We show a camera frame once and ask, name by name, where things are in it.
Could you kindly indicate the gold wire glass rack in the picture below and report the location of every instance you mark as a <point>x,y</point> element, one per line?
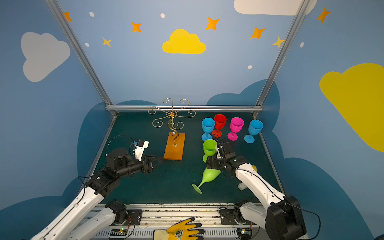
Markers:
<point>171,114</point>

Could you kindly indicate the right circuit board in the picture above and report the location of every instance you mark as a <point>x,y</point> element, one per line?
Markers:
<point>243,234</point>

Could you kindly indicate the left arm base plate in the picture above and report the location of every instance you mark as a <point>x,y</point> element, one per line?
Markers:
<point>130,217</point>

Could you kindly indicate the orange wooden rack base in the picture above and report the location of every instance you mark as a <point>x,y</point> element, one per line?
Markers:
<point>175,146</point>

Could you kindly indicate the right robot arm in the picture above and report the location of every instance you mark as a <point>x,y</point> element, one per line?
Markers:
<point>280,216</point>

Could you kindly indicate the pink wine glass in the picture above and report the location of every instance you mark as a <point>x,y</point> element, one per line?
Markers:
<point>235,127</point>

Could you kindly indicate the aluminium frame rail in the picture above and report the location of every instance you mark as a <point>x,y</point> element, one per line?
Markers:
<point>126,108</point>

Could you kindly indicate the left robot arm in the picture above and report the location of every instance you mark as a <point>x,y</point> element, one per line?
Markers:
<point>120,163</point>

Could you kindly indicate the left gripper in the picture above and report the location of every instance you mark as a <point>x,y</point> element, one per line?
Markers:
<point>147,165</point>

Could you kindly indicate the yellow black work glove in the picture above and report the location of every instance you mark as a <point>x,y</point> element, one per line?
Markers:
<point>187,229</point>

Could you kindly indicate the blue wine glass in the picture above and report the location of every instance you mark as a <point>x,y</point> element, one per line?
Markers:
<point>208,125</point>
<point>254,128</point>

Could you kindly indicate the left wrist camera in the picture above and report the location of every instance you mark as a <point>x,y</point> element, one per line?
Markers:
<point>139,148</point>

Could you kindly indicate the green wine glass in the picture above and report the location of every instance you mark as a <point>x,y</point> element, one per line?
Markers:
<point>208,176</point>
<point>210,149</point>

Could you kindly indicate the left circuit board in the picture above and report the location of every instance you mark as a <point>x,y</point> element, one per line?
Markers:
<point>118,233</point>

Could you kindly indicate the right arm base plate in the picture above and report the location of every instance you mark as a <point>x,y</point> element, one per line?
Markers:
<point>230,216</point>

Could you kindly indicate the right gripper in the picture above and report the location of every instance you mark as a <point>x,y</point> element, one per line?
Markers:
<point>215,162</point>

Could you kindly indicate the circuit board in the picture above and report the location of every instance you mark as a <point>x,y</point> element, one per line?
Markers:
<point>118,233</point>
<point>243,234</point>

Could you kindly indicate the red wine glass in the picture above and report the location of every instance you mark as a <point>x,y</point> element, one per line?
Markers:
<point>220,122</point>

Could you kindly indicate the white brush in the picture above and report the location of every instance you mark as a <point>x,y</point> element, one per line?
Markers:
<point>242,186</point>

